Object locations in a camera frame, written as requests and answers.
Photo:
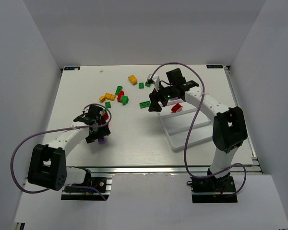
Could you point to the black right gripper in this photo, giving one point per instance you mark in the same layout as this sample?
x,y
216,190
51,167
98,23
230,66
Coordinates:
x,y
159,97

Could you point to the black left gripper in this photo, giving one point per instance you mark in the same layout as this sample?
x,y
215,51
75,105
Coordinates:
x,y
99,132

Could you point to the green rounded lego piece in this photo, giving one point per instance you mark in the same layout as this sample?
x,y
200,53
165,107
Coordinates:
x,y
124,99

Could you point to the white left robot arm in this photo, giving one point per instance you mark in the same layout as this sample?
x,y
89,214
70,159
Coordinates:
x,y
48,166

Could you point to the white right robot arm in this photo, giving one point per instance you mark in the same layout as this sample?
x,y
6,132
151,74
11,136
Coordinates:
x,y
229,128

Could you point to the green flat lego plate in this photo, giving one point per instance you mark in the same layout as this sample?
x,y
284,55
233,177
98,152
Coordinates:
x,y
145,104

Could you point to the red sloped lego brick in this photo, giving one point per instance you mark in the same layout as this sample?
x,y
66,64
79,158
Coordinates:
x,y
105,116

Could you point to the small green lego square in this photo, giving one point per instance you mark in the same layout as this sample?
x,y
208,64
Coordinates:
x,y
141,85

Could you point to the white divided tray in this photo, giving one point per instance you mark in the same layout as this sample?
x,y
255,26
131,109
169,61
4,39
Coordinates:
x,y
176,125

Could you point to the green square lego left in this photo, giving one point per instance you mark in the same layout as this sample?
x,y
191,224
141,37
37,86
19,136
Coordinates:
x,y
107,104

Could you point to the yellow tall lego brick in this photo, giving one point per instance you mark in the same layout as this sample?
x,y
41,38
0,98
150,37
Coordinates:
x,y
132,79

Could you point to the small yellow lego brick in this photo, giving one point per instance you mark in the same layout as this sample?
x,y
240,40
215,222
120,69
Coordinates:
x,y
102,99

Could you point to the green long lego brick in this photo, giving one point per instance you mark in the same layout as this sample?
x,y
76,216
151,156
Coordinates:
x,y
118,89

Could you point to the yellow long lego brick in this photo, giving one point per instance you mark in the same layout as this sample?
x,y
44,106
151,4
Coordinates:
x,y
109,96

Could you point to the blue label right corner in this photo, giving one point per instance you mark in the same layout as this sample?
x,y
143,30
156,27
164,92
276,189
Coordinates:
x,y
214,66

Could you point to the blue label corner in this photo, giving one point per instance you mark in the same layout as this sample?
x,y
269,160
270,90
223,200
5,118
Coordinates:
x,y
71,68
214,66

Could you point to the blue label left corner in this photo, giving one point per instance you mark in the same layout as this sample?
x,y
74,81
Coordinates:
x,y
71,68

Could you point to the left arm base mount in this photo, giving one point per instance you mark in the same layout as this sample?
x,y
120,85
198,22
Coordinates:
x,y
91,184

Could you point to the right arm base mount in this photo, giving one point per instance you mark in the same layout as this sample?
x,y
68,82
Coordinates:
x,y
213,190

